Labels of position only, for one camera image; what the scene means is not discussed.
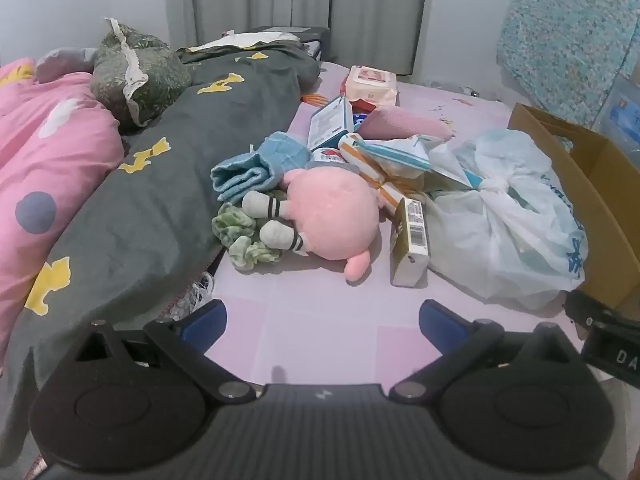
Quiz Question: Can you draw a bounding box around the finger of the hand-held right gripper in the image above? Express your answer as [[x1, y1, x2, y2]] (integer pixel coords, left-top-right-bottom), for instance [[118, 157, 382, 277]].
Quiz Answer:
[[565, 290, 626, 333]]

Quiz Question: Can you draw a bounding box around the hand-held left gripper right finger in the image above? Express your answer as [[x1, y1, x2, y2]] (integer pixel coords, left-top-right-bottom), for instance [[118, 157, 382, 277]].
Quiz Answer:
[[389, 299, 576, 405]]

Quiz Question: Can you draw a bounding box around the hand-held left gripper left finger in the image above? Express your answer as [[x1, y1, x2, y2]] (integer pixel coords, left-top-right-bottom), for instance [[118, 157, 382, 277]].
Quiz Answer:
[[75, 299, 257, 405]]

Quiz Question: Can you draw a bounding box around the brown cardboard box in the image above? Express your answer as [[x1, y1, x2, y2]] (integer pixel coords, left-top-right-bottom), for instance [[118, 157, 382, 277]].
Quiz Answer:
[[507, 102, 640, 311]]

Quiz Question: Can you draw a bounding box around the blue striped white pouch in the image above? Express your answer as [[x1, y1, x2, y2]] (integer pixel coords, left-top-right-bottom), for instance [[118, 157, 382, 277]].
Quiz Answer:
[[357, 135, 432, 178]]

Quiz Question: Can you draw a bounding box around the pink towel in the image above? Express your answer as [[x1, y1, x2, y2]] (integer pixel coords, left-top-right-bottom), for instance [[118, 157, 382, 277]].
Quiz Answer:
[[357, 106, 456, 142]]

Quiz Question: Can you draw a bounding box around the gold and white carton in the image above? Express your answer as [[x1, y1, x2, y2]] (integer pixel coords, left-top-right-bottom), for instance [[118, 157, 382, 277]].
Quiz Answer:
[[390, 197, 431, 288]]

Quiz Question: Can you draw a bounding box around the white plastic bag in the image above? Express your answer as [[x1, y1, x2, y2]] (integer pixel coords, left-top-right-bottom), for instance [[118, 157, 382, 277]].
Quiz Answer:
[[425, 127, 587, 311]]

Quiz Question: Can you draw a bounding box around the green scrunchie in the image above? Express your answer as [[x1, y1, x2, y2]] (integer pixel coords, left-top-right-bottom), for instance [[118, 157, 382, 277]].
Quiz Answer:
[[211, 202, 282, 273]]

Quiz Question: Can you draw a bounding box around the pink checkered bed sheet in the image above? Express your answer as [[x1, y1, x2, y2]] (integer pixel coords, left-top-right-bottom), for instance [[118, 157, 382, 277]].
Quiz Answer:
[[155, 60, 601, 396]]

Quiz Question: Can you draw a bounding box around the grey blanket with yellow print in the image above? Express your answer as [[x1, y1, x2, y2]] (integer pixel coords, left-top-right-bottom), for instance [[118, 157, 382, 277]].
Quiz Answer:
[[0, 42, 321, 461]]

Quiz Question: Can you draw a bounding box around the orange striped pack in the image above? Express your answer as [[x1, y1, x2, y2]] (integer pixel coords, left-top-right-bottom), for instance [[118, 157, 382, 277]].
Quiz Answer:
[[339, 132, 431, 206]]

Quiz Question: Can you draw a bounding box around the pink plush doll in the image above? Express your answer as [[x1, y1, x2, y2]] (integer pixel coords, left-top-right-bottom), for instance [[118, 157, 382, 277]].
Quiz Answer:
[[241, 167, 381, 283]]

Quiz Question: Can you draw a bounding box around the light blue towel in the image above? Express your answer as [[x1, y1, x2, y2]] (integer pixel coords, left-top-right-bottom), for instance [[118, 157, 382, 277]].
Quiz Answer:
[[210, 131, 308, 203]]

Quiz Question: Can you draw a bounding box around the blue water bottle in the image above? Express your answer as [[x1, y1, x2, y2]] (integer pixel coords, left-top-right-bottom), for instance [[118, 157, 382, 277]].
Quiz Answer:
[[597, 72, 640, 156]]

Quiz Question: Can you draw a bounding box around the blue and white package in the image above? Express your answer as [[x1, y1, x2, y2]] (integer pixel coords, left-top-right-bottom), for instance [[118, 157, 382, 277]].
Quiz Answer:
[[306, 96, 353, 152]]

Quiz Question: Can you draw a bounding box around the pink dotted duvet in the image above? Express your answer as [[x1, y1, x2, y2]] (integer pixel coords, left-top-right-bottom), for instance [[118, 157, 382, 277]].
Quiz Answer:
[[0, 57, 126, 346]]

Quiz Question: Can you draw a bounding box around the pink wet wipes pack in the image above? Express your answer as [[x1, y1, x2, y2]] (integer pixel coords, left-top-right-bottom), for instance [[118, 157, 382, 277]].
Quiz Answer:
[[345, 65, 401, 108]]

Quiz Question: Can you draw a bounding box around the green patterned pillow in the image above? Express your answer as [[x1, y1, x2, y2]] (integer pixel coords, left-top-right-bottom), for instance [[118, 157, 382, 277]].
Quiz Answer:
[[90, 17, 193, 128]]

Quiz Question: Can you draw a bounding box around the white cloth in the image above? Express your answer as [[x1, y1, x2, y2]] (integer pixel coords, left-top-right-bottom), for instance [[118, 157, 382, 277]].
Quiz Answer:
[[187, 30, 301, 53]]

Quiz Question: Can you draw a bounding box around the blue speckled foam mat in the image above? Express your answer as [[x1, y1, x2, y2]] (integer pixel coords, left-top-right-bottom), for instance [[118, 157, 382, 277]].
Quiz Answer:
[[495, 0, 640, 91]]

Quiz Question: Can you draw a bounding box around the grey storage bin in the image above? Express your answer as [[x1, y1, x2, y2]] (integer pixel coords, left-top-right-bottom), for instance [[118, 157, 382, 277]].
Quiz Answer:
[[250, 25, 332, 63]]

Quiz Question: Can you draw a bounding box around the grey curtain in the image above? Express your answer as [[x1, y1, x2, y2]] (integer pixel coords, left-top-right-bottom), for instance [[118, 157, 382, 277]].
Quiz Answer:
[[165, 0, 431, 76]]

